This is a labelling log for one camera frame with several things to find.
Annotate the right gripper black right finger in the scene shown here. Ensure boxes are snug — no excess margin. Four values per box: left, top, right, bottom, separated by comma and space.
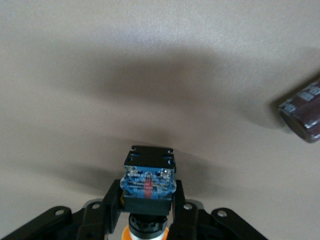
169, 178, 270, 240

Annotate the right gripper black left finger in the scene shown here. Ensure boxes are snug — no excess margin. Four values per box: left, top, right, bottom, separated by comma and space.
0, 178, 125, 240

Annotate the yellow push button switch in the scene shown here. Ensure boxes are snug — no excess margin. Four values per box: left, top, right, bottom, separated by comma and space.
119, 144, 177, 240

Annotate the dark purple capacitor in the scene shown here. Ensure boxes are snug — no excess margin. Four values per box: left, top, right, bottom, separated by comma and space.
277, 78, 320, 144

